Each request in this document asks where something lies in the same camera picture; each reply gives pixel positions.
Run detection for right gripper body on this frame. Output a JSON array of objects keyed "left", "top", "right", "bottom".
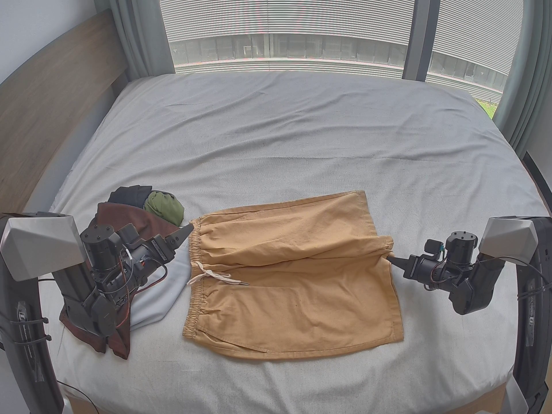
[{"left": 402, "top": 254, "right": 447, "bottom": 283}]

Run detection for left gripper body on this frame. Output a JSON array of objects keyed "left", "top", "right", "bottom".
[{"left": 124, "top": 234, "right": 179, "bottom": 277}]

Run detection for tan shorts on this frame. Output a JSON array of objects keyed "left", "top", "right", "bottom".
[{"left": 182, "top": 190, "right": 405, "bottom": 361}]

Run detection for bed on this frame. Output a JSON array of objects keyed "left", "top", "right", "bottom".
[{"left": 0, "top": 9, "right": 552, "bottom": 411}]

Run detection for pale grey garment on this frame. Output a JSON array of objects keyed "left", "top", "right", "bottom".
[{"left": 127, "top": 248, "right": 192, "bottom": 331}]

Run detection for green garment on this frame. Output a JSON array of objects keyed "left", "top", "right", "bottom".
[{"left": 143, "top": 191, "right": 185, "bottom": 226}]

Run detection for brown garment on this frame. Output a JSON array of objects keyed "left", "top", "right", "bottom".
[{"left": 58, "top": 202, "right": 182, "bottom": 360}]

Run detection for black garment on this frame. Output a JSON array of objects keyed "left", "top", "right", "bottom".
[{"left": 108, "top": 185, "right": 154, "bottom": 210}]

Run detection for grey-green curtain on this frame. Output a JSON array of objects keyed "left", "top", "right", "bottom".
[
  {"left": 91, "top": 0, "right": 175, "bottom": 81},
  {"left": 492, "top": 0, "right": 552, "bottom": 158}
]

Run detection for window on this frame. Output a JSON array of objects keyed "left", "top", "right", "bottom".
[{"left": 155, "top": 0, "right": 527, "bottom": 115}]

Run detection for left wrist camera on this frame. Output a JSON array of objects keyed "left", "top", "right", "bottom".
[{"left": 116, "top": 225, "right": 141, "bottom": 247}]

